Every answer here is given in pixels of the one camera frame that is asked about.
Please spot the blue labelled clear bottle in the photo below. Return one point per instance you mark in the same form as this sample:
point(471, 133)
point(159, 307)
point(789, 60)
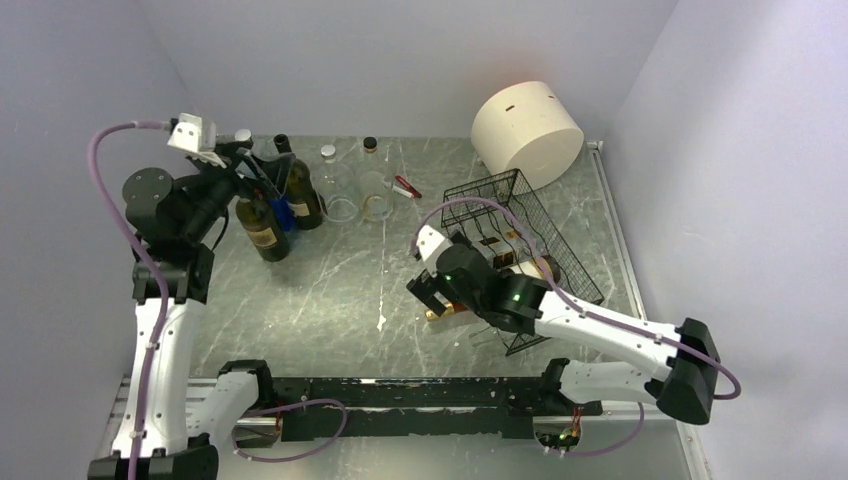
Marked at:
point(278, 206)

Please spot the gold capped amber wine bottle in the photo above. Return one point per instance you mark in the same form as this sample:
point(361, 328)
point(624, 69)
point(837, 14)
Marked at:
point(528, 267)

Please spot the cream cylindrical appliance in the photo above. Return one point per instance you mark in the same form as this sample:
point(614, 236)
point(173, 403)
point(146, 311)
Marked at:
point(526, 127)

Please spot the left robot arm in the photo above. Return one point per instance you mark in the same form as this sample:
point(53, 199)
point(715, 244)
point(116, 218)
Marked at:
point(161, 434)

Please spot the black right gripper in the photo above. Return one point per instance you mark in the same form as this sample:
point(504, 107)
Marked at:
point(425, 288)

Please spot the silver capped clear bottle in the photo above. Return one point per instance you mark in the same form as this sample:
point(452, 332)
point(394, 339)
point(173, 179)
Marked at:
point(335, 184)

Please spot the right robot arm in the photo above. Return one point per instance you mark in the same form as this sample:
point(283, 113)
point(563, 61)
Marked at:
point(674, 368)

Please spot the red utility knife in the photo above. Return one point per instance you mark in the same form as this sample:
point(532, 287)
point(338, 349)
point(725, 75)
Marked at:
point(413, 192)

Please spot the black wire wine rack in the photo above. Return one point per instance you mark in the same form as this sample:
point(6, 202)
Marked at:
point(512, 191)

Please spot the black gold capped clear bottle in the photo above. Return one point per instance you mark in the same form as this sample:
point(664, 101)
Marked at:
point(502, 252)

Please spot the dark wine bottle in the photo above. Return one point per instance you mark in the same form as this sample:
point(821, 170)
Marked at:
point(301, 197)

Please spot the white marker pen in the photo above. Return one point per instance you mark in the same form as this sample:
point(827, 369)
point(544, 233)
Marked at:
point(402, 191)

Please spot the silver necked green wine bottle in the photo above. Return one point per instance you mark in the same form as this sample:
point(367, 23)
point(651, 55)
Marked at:
point(262, 228)

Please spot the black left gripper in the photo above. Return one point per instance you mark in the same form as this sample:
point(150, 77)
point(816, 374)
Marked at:
point(276, 171)

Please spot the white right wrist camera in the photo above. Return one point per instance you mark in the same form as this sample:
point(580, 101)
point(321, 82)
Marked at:
point(430, 244)

